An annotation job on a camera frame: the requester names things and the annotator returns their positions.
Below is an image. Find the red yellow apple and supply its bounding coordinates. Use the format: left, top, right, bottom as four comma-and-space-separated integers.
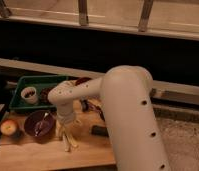
0, 119, 19, 136

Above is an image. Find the purple bowl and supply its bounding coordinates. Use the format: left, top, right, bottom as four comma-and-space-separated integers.
24, 110, 55, 138

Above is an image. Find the black rectangular block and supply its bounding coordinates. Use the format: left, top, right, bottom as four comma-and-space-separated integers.
91, 125, 108, 137

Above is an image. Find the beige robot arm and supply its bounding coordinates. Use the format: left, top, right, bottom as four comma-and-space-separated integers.
48, 65, 171, 171

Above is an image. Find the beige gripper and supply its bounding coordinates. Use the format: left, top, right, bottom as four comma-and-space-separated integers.
56, 107, 81, 139

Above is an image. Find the small black can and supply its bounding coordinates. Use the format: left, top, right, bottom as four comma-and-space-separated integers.
80, 100, 89, 112

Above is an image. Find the white cup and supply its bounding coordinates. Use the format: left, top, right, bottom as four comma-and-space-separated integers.
21, 87, 38, 105

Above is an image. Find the metal spoon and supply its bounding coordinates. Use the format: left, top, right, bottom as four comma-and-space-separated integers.
35, 112, 49, 136

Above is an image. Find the dark grapes bunch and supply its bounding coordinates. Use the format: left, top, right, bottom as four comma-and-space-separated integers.
40, 88, 50, 103

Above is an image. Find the black handled utensil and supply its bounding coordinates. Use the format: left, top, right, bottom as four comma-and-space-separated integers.
88, 101, 105, 121

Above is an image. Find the green plastic tray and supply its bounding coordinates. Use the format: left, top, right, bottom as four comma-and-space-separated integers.
9, 75, 68, 113

